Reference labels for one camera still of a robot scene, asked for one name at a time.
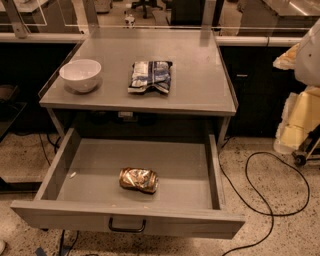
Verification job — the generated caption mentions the grey counter cabinet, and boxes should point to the grey counter cabinet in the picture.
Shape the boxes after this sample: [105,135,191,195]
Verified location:
[40,28,238,143]

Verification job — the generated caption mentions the blue white snack bag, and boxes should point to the blue white snack bag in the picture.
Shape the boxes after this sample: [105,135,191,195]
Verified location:
[128,61,172,94]

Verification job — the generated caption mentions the black drawer handle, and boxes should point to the black drawer handle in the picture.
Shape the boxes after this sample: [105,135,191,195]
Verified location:
[108,217,146,233]

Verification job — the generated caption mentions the black office chair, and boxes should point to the black office chair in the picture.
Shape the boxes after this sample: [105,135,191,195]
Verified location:
[131,0,163,19]

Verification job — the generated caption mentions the grey open drawer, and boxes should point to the grey open drawer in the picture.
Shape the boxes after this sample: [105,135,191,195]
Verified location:
[11,129,245,239]

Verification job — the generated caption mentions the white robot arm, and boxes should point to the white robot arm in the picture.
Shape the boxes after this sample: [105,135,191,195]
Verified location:
[273,20,320,166]

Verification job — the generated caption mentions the white ceramic bowl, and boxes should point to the white ceramic bowl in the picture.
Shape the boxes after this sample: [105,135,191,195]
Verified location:
[59,59,102,93]

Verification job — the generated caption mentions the black floor cable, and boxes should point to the black floor cable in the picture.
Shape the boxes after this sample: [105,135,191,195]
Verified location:
[218,151,311,256]

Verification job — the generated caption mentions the white horizontal rail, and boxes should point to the white horizontal rail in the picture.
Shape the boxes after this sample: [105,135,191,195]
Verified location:
[0,33,300,47]

